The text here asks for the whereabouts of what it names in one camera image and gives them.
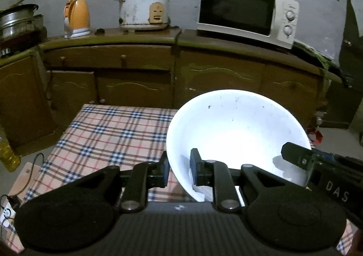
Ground large white ceramic bowl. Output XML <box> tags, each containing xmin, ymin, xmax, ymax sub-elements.
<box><xmin>166</xmin><ymin>90</ymin><xmax>311</xmax><ymax>202</ymax></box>

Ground plaid checkered tablecloth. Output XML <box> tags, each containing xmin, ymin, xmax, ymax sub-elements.
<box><xmin>0</xmin><ymin>104</ymin><xmax>359</xmax><ymax>255</ymax></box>

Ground dark door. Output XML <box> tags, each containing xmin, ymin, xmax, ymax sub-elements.
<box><xmin>322</xmin><ymin>0</ymin><xmax>362</xmax><ymax>129</ymax></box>

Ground cooking oil bottle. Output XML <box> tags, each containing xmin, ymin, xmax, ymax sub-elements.
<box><xmin>0</xmin><ymin>134</ymin><xmax>21</xmax><ymax>173</ymax></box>

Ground brown wooden cabinet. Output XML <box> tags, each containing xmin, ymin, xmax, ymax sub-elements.
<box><xmin>1</xmin><ymin>28</ymin><xmax>340</xmax><ymax>155</ymax></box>

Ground white power strip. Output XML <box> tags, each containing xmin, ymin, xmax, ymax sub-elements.
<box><xmin>0</xmin><ymin>203</ymin><xmax>16</xmax><ymax>228</ymax></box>

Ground white microwave oven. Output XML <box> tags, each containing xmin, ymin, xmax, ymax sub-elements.
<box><xmin>197</xmin><ymin>0</ymin><xmax>300</xmax><ymax>49</ymax></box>

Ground white rice cooker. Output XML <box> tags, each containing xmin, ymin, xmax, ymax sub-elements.
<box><xmin>115</xmin><ymin>0</ymin><xmax>170</xmax><ymax>31</ymax></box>

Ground orange electric kettle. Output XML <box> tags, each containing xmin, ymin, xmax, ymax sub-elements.
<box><xmin>63</xmin><ymin>0</ymin><xmax>91</xmax><ymax>39</ymax></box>

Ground steel steamer pot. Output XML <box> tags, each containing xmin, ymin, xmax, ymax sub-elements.
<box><xmin>1</xmin><ymin>4</ymin><xmax>44</xmax><ymax>42</ymax></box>

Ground black power cable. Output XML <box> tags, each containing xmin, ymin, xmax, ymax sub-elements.
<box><xmin>0</xmin><ymin>152</ymin><xmax>46</xmax><ymax>217</ymax></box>

